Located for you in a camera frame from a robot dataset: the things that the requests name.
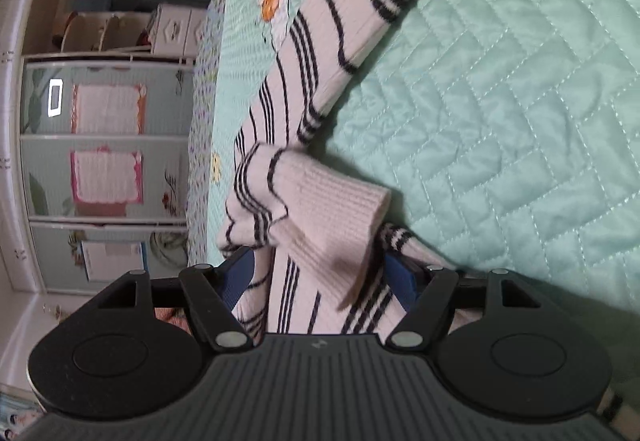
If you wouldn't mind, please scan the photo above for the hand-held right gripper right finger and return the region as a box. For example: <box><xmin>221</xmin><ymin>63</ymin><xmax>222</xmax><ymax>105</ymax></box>
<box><xmin>382</xmin><ymin>251</ymin><xmax>548</xmax><ymax>352</ymax></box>

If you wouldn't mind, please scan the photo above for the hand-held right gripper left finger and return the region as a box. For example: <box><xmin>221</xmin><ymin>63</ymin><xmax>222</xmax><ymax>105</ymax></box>
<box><xmin>82</xmin><ymin>248</ymin><xmax>256</xmax><ymax>353</ymax></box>

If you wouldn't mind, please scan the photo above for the white black-striped sweater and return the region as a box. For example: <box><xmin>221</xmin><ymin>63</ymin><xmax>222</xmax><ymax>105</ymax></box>
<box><xmin>217</xmin><ymin>0</ymin><xmax>461</xmax><ymax>337</ymax></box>

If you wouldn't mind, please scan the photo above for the blue-framed paper sheet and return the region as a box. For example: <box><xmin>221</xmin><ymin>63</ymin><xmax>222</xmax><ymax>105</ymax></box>
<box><xmin>80</xmin><ymin>240</ymin><xmax>148</xmax><ymax>283</ymax></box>

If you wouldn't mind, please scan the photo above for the pink-framed paper sheet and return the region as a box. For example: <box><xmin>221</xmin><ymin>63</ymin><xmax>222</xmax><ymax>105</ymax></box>
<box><xmin>70</xmin><ymin>148</ymin><xmax>146</xmax><ymax>206</ymax></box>

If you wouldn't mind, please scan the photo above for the mint bee-print quilted bedspread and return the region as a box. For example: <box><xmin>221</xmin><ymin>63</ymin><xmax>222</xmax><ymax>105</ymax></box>
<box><xmin>185</xmin><ymin>0</ymin><xmax>640</xmax><ymax>402</ymax></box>

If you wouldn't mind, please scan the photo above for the orange-framed paper sheet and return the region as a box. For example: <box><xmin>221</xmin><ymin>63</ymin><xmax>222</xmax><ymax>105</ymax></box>
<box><xmin>70</xmin><ymin>83</ymin><xmax>148</xmax><ymax>136</ymax></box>

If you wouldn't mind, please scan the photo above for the white sliding-door wardrobe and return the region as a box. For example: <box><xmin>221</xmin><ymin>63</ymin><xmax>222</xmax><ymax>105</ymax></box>
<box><xmin>0</xmin><ymin>0</ymin><xmax>201</xmax><ymax>302</ymax></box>

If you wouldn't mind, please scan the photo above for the white drawer cabinet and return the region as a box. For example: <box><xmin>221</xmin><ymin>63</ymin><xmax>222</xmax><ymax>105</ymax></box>
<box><xmin>147</xmin><ymin>3</ymin><xmax>208</xmax><ymax>59</ymax></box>

